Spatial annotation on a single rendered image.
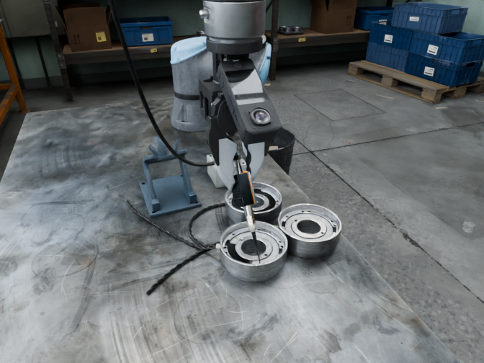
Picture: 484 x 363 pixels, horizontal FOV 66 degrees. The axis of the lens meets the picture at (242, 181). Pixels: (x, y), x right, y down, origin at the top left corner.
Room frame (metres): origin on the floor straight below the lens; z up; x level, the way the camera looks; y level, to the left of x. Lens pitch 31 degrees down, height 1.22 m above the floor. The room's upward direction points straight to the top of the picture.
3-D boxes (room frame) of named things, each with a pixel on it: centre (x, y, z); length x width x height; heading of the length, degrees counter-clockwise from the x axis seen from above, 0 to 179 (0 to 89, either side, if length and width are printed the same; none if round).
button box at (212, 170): (0.71, 0.03, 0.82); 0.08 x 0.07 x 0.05; 20
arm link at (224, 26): (0.49, 0.01, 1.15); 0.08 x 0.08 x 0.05
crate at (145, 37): (4.04, 0.98, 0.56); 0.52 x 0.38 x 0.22; 107
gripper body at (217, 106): (0.50, 0.01, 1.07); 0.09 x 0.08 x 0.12; 23
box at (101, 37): (3.84, 1.48, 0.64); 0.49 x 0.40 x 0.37; 115
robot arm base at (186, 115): (1.03, 0.13, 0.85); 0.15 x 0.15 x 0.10
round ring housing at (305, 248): (0.50, -0.11, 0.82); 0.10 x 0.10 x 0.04
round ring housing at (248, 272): (0.45, -0.02, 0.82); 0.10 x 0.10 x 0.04
